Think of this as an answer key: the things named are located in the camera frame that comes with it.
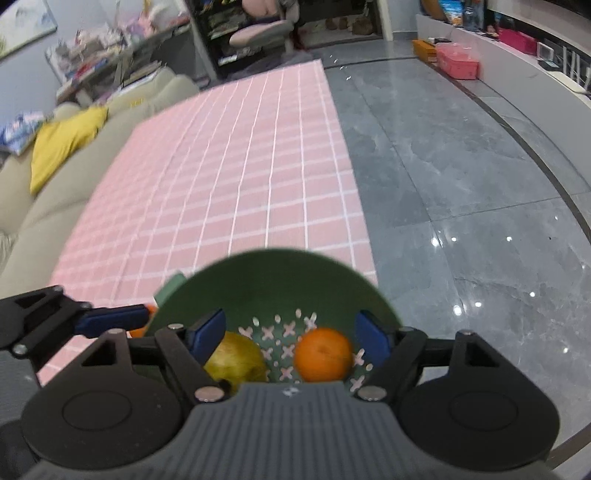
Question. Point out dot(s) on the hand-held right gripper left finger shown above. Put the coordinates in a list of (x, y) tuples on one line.
[(210, 334)]

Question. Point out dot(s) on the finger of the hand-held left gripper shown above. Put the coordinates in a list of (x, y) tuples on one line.
[(111, 319)]

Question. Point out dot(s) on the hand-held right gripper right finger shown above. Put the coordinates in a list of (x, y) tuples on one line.
[(371, 339)]

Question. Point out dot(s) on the orange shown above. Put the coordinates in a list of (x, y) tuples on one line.
[(323, 355), (137, 331)]

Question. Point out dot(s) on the yellow-green pear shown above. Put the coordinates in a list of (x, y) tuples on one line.
[(240, 357)]

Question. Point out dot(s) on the green colander bowl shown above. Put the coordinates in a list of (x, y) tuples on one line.
[(277, 286)]

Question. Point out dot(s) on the beige sofa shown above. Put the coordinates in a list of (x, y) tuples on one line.
[(27, 221)]

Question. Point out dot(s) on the pink checked tablecloth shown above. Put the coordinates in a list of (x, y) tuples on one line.
[(231, 175)]

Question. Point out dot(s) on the yellow cushion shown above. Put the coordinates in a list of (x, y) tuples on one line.
[(60, 143)]

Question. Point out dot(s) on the patterned cushion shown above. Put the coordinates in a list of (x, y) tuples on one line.
[(21, 131)]

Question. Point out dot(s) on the cluttered side table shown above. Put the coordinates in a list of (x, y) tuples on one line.
[(101, 55)]

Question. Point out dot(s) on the pink storage box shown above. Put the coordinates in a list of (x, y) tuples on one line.
[(457, 60)]

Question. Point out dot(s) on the orange box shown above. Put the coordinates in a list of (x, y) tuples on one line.
[(424, 50)]

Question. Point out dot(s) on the white marble counter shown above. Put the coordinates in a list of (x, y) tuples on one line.
[(517, 74)]

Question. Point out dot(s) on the black shelf unit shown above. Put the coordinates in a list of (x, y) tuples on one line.
[(217, 27)]

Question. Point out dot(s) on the pink office chair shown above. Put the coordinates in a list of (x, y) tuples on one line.
[(258, 30)]

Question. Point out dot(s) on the magenta box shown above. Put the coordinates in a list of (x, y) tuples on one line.
[(517, 40)]

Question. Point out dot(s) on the white router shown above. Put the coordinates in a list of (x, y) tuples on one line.
[(575, 76)]

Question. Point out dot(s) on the gold round vase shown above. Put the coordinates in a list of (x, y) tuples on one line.
[(431, 9)]

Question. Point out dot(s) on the small white display device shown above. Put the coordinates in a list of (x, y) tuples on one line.
[(546, 50)]

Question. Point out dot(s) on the blue snack bag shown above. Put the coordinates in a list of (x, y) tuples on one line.
[(451, 11)]

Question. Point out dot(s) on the blue glass vase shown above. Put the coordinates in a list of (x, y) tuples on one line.
[(474, 14)]

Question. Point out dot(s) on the wall painting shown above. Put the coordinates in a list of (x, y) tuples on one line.
[(21, 25)]

